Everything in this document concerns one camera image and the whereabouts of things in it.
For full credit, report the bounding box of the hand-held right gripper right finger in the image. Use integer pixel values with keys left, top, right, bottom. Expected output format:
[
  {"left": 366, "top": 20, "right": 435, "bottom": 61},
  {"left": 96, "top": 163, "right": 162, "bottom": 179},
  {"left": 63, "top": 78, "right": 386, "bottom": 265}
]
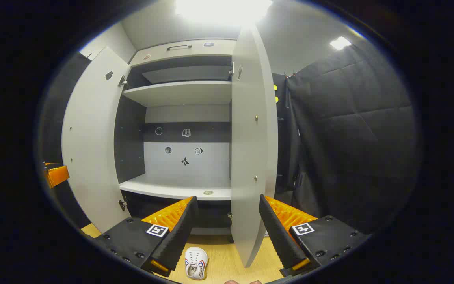
[{"left": 259, "top": 194, "right": 371, "bottom": 277}]

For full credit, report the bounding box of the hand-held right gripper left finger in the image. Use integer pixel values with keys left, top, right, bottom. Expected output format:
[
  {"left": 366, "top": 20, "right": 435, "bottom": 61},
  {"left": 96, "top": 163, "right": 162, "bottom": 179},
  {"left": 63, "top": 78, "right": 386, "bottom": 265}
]
[{"left": 93, "top": 196, "right": 199, "bottom": 277}]

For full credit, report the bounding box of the white striped shoe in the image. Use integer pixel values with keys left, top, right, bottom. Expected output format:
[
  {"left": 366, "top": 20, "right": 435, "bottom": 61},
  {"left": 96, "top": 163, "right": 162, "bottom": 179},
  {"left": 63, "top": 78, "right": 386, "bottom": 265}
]
[{"left": 184, "top": 247, "right": 209, "bottom": 280}]

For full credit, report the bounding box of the grey cabinet door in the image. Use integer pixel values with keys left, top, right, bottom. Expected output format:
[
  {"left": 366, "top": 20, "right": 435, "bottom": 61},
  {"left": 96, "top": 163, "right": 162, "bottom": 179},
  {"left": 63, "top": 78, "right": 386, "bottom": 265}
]
[
  {"left": 61, "top": 47, "right": 132, "bottom": 233},
  {"left": 230, "top": 26, "right": 279, "bottom": 269}
]

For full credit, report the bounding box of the grey shoe cabinet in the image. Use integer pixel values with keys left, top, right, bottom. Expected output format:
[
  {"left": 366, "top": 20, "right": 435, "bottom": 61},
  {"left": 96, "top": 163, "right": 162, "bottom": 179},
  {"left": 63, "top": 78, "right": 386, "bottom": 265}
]
[{"left": 115, "top": 38, "right": 237, "bottom": 237}]

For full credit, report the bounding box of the black backdrop cloth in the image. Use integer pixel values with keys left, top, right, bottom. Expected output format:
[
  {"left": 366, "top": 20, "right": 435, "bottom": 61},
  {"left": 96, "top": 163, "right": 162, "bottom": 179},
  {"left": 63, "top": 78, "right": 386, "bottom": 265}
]
[{"left": 272, "top": 72, "right": 299, "bottom": 196}]

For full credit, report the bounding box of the black quilted curtain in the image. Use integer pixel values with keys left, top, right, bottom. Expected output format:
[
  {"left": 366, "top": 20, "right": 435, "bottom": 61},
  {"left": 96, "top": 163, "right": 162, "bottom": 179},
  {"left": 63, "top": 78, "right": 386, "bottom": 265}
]
[{"left": 286, "top": 39, "right": 419, "bottom": 235}]

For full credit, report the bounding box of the small double ceiling light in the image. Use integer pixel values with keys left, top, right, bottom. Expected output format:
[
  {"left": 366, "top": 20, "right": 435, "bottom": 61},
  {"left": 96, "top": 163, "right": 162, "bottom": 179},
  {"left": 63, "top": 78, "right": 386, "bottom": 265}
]
[{"left": 329, "top": 36, "right": 352, "bottom": 50}]

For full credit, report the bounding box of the large ceiling light panel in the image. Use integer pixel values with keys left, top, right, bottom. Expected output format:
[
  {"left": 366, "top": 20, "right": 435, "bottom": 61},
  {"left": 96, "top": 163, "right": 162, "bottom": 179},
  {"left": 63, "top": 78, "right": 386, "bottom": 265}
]
[{"left": 175, "top": 0, "right": 274, "bottom": 24}]

